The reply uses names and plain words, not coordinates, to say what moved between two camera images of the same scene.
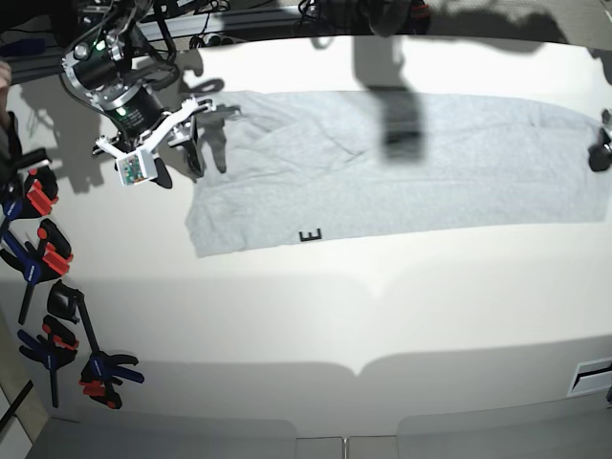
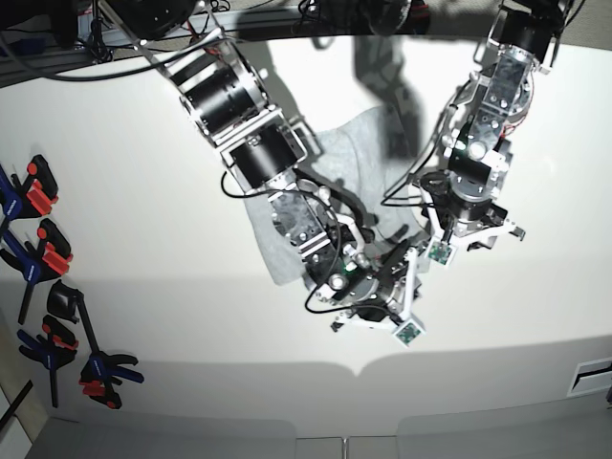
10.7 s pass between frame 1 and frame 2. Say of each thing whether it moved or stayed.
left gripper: moved
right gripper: moved
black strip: stayed
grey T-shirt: moved
